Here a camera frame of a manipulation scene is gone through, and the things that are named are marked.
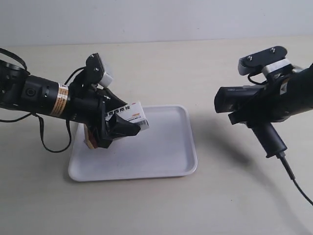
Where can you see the white plastic tray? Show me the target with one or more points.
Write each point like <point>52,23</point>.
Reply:
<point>165,149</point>

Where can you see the white and red medicine box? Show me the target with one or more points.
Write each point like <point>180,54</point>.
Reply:
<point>135,113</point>

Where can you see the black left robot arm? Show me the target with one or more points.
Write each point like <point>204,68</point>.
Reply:
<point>21,91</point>

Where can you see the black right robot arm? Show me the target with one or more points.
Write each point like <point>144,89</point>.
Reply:
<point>304,90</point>

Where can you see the black handheld barcode scanner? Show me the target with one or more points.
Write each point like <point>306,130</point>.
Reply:
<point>245,105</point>

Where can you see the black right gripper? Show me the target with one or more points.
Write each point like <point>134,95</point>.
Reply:
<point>281,99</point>

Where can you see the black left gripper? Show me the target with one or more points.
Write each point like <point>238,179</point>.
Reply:
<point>88,106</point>

